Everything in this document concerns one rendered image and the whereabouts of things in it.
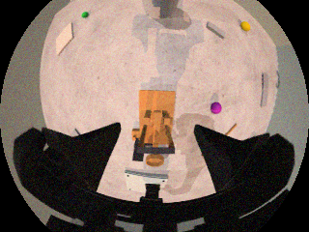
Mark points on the white cylindrical cup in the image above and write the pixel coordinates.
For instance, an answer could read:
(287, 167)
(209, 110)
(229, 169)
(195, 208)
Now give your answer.
(160, 8)

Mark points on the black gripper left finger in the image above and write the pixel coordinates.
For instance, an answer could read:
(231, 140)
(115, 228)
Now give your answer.
(88, 153)

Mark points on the orange toy catapult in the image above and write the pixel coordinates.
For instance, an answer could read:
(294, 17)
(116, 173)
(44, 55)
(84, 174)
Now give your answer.
(156, 116)

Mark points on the magenta ball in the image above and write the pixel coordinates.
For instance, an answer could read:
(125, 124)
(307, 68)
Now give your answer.
(216, 107)

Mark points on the yellow ball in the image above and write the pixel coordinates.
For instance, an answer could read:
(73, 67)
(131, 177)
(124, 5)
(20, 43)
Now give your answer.
(245, 26)

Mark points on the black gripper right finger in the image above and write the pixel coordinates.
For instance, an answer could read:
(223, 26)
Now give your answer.
(225, 155)

